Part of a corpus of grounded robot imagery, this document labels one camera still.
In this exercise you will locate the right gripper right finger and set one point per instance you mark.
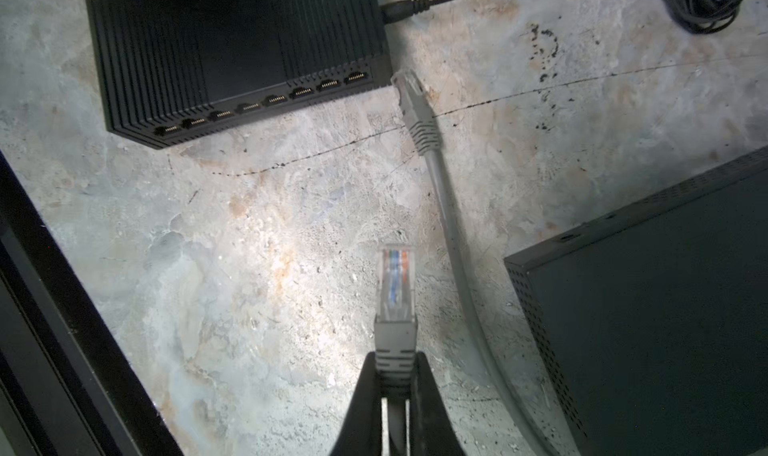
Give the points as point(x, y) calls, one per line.
point(430, 429)

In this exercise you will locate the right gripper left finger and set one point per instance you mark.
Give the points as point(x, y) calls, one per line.
point(361, 431)

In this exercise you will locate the small black ribbed switch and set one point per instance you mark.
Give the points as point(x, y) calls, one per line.
point(171, 71)

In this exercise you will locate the small black power adapter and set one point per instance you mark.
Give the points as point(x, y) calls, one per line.
point(399, 11)

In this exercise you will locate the large black network switch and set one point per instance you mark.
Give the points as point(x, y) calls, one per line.
point(651, 321)

